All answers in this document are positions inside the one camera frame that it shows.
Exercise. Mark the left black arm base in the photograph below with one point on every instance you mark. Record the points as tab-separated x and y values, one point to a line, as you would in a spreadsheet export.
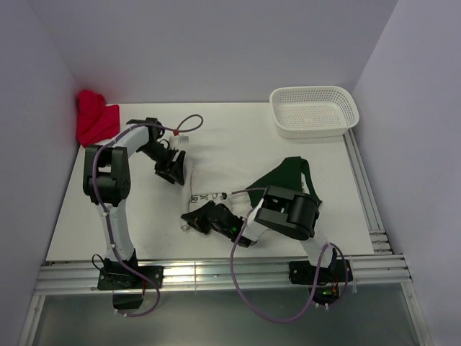
130	276

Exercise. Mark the white printed t-shirt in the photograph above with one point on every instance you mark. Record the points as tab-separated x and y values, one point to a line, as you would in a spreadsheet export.
214	178

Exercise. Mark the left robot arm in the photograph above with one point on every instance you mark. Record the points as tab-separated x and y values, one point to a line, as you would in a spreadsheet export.
107	182

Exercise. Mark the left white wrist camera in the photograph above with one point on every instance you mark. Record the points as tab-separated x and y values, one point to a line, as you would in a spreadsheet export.
179	142

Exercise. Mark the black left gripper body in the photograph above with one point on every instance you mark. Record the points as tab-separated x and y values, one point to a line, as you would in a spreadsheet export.
164	158

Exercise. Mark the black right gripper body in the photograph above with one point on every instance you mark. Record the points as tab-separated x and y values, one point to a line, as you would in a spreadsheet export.
204	224

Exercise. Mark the white perforated plastic basket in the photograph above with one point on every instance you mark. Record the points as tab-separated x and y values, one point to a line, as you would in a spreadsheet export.
313	111

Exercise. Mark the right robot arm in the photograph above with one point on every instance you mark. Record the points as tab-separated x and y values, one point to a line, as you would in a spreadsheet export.
244	216

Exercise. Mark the red t-shirt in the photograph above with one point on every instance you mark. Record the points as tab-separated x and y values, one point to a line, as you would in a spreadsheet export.
96	120

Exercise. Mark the dark green t-shirt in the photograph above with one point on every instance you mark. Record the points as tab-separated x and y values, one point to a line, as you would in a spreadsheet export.
291	180

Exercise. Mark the aluminium rail frame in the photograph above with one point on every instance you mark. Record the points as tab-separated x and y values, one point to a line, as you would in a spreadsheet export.
383	267

